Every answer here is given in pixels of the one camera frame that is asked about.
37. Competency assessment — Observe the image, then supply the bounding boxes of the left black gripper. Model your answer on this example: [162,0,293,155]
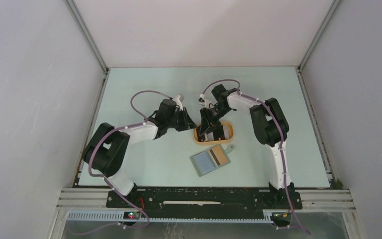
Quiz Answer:
[166,108,197,132]

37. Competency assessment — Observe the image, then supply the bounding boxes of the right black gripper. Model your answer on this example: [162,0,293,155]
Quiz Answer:
[199,104,232,136]

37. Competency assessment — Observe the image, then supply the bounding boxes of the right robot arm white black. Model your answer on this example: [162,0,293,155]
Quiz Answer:
[198,84,291,208]

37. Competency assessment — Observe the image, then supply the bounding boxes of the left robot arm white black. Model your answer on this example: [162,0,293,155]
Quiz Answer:
[82,95,197,208]

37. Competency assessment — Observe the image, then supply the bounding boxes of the stack of cards in tray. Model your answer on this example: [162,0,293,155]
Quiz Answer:
[204,127,230,142]

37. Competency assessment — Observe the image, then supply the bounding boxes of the orange oval tray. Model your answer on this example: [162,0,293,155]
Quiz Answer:
[193,121,234,145]

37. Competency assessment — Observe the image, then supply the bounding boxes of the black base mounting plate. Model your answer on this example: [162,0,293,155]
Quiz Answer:
[106,187,303,220]

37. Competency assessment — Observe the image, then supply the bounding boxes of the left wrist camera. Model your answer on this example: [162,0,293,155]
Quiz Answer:
[172,94,185,111]

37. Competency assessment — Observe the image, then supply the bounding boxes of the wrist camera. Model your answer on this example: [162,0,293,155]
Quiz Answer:
[198,94,212,108]
[172,94,185,111]

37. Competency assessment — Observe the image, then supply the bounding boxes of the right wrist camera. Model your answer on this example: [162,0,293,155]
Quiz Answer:
[198,94,212,108]

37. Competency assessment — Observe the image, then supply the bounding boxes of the aluminium frame rail front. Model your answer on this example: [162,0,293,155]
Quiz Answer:
[57,187,356,223]

